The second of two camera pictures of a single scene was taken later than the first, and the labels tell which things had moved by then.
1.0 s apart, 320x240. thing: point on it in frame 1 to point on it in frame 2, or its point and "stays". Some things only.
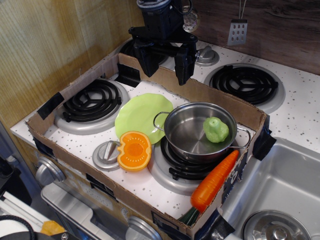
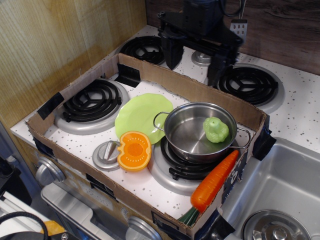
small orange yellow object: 51,227 stays
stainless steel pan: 183,124 stays
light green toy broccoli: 215,130 stays
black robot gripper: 164,32 to 202,25
